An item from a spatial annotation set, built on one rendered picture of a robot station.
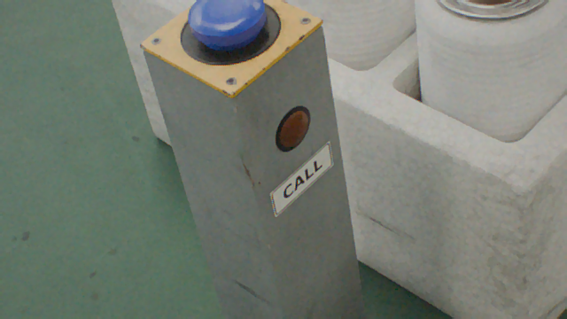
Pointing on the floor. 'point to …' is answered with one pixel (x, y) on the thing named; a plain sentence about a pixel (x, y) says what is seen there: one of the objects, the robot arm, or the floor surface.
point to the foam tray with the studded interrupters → (430, 185)
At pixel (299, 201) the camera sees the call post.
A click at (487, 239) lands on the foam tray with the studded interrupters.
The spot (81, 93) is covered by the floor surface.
